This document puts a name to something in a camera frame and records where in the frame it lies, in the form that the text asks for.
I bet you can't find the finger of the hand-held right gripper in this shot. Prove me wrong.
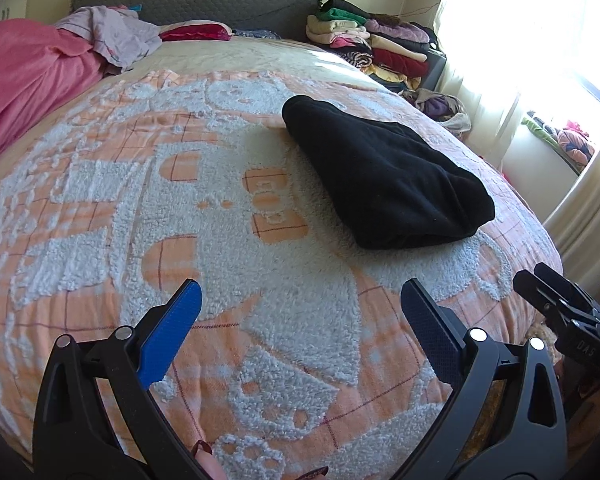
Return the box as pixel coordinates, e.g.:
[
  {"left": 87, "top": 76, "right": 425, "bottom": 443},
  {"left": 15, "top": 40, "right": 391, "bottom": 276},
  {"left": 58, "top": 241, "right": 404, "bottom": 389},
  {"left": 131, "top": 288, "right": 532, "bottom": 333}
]
[
  {"left": 534, "top": 262, "right": 600, "bottom": 318},
  {"left": 512, "top": 270, "right": 568, "bottom": 323}
]

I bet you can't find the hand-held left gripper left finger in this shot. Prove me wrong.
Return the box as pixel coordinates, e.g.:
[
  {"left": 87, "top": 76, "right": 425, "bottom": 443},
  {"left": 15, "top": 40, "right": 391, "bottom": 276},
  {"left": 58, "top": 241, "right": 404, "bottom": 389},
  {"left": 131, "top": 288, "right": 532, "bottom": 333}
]
[{"left": 32, "top": 278, "right": 216, "bottom": 480}]

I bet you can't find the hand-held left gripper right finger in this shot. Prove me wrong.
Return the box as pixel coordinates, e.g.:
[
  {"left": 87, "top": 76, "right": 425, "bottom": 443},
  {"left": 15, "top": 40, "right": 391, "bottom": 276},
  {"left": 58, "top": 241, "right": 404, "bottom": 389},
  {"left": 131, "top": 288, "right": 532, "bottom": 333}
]
[{"left": 400, "top": 278, "right": 568, "bottom": 480}]

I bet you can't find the black sweater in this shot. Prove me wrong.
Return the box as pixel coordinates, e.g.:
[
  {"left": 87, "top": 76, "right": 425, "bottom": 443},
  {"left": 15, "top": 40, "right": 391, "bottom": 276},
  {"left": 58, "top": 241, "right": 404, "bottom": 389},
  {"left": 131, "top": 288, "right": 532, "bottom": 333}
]
[{"left": 282, "top": 95, "right": 496, "bottom": 251}]

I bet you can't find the colourful clothes heap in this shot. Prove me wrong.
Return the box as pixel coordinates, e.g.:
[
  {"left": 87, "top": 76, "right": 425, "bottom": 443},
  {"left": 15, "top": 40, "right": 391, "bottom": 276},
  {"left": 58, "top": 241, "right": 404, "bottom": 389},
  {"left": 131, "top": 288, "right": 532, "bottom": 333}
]
[{"left": 540, "top": 119, "right": 597, "bottom": 167}]

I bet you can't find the heap of purple clothes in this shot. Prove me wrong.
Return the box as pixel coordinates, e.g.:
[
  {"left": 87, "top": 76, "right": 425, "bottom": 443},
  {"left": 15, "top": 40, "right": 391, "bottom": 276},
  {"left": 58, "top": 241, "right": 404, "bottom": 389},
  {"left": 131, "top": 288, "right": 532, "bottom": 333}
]
[{"left": 402, "top": 87, "right": 473, "bottom": 133}]

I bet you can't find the stack of folded clothes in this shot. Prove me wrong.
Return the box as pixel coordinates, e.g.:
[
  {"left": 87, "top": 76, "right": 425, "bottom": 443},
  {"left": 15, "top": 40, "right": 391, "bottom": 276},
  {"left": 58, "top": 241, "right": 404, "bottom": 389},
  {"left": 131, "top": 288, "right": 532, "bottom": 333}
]
[{"left": 306, "top": 0, "right": 438, "bottom": 92}]

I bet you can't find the person's left hand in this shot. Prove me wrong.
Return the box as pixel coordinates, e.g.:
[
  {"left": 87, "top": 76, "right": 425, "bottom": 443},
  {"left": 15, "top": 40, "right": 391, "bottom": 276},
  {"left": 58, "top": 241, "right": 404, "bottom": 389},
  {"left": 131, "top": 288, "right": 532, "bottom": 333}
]
[{"left": 192, "top": 439, "right": 329, "bottom": 480}]

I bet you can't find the orange white patterned blanket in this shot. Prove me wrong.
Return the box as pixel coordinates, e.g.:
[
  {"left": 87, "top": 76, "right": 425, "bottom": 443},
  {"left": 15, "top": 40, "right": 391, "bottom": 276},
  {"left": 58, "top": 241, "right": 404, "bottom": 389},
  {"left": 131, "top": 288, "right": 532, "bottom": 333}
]
[{"left": 0, "top": 37, "right": 563, "bottom": 480}]

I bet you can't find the green cloth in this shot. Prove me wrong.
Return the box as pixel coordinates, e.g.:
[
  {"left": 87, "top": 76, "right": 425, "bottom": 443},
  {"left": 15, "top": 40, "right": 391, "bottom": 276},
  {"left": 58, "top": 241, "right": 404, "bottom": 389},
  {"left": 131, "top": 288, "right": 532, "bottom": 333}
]
[{"left": 522, "top": 111, "right": 553, "bottom": 141}]

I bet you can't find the cream curtain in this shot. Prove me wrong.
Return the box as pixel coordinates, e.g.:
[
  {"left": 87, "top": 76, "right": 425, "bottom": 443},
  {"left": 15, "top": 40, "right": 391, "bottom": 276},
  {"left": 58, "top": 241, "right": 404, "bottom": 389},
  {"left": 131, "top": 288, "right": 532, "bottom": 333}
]
[{"left": 432, "top": 0, "right": 600, "bottom": 271}]

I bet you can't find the window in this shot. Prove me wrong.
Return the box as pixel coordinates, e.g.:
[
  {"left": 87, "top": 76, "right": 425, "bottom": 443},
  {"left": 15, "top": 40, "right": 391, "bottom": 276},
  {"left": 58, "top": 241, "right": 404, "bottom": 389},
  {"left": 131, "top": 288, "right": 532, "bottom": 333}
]
[{"left": 520, "top": 0, "right": 600, "bottom": 121}]

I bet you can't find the dark grey nightstand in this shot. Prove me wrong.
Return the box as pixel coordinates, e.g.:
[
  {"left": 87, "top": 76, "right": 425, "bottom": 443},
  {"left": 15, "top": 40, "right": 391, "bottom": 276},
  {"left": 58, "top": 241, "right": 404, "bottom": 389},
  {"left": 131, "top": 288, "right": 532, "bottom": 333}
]
[{"left": 420, "top": 49, "right": 448, "bottom": 92}]

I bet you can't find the pink blanket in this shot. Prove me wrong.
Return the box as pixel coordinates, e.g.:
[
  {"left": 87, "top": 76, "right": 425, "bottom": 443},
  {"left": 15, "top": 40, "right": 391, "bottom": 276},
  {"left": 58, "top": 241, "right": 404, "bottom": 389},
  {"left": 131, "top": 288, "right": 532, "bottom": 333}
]
[{"left": 0, "top": 17, "right": 106, "bottom": 176}]

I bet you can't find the red garment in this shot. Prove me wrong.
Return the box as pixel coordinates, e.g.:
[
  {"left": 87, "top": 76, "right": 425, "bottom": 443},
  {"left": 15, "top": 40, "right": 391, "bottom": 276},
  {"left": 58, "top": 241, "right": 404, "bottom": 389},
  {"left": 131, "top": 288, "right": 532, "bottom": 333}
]
[{"left": 159, "top": 22, "right": 232, "bottom": 42}]

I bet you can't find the lavender crumpled garment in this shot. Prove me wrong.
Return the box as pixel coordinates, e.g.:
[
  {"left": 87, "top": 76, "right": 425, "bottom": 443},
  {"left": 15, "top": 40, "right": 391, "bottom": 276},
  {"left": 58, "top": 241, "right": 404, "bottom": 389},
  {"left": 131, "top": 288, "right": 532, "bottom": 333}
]
[{"left": 55, "top": 5, "right": 163, "bottom": 72}]

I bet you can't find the dark floral cloth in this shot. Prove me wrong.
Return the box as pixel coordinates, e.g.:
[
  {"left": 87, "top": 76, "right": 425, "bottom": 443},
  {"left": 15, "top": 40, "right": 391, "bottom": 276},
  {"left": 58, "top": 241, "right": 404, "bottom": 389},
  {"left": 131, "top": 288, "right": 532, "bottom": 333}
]
[{"left": 232, "top": 28, "right": 283, "bottom": 41}]

